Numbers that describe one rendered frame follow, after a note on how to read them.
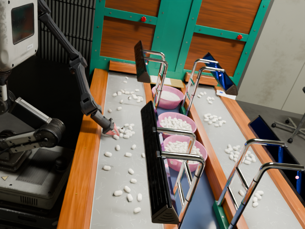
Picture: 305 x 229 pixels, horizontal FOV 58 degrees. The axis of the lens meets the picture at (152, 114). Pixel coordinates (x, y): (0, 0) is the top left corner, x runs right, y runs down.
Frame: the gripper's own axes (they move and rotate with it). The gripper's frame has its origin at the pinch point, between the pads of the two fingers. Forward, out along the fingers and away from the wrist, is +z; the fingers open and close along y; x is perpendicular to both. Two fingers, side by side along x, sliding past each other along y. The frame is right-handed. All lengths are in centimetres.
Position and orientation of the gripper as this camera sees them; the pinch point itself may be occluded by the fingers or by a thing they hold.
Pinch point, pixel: (117, 134)
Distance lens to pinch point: 162.8
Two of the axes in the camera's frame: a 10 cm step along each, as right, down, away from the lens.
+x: -7.7, 5.8, 2.7
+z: 6.3, 6.4, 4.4
